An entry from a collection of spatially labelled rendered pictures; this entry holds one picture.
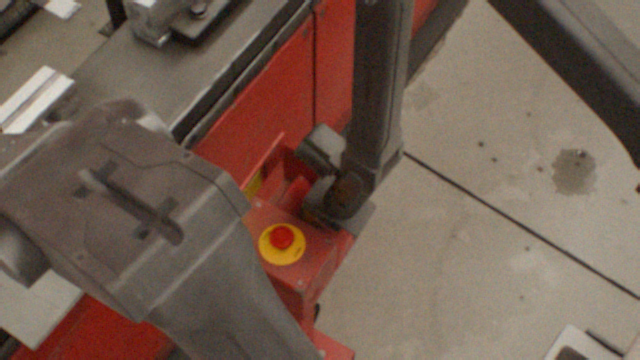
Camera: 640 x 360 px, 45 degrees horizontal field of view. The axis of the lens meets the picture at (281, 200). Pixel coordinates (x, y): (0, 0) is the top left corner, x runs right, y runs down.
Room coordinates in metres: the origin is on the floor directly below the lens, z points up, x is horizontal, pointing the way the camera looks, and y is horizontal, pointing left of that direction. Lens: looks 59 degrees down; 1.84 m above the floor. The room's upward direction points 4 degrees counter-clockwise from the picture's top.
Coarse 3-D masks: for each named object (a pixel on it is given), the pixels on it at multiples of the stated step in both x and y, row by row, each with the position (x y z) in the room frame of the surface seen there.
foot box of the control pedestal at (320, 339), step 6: (318, 336) 0.66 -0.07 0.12; (324, 336) 0.66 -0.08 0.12; (318, 342) 0.64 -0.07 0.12; (324, 342) 0.64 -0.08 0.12; (330, 342) 0.64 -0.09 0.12; (336, 342) 0.64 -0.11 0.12; (324, 348) 0.63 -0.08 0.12; (330, 348) 0.63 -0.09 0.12; (336, 348) 0.62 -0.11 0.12; (342, 348) 0.62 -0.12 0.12; (348, 348) 0.62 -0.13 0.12; (330, 354) 0.61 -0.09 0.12; (336, 354) 0.61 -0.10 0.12; (342, 354) 0.61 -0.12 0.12; (348, 354) 0.61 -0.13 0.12; (354, 354) 0.61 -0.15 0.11
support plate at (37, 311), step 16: (0, 272) 0.43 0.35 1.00; (48, 272) 0.42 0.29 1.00; (0, 288) 0.41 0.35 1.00; (16, 288) 0.41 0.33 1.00; (32, 288) 0.40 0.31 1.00; (48, 288) 0.40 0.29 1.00; (64, 288) 0.40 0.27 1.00; (0, 304) 0.39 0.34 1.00; (16, 304) 0.39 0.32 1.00; (32, 304) 0.38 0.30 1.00; (48, 304) 0.38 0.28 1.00; (64, 304) 0.38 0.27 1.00; (0, 320) 0.37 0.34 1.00; (16, 320) 0.36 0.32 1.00; (32, 320) 0.36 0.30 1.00; (48, 320) 0.36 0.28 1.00; (16, 336) 0.34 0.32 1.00; (32, 336) 0.34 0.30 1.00
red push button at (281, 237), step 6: (276, 228) 0.57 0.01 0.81; (282, 228) 0.57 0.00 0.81; (288, 228) 0.57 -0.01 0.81; (270, 234) 0.56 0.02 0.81; (276, 234) 0.56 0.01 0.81; (282, 234) 0.56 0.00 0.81; (288, 234) 0.56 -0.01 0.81; (270, 240) 0.55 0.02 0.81; (276, 240) 0.55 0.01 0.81; (282, 240) 0.55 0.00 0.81; (288, 240) 0.55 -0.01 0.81; (276, 246) 0.54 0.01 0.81; (282, 246) 0.54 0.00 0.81; (288, 246) 0.54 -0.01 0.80
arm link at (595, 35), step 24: (504, 0) 0.49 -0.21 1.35; (528, 0) 0.47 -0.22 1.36; (552, 0) 0.47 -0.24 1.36; (576, 0) 0.47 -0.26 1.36; (528, 24) 0.47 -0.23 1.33; (552, 24) 0.46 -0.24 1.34; (576, 24) 0.45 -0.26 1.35; (600, 24) 0.45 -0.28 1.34; (552, 48) 0.45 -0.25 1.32; (576, 48) 0.44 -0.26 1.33; (600, 48) 0.43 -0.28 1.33; (624, 48) 0.44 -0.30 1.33; (576, 72) 0.43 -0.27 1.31; (600, 72) 0.42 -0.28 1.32; (624, 72) 0.42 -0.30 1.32; (600, 96) 0.41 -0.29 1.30; (624, 96) 0.40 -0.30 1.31; (624, 120) 0.39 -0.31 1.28; (624, 144) 0.39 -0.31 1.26
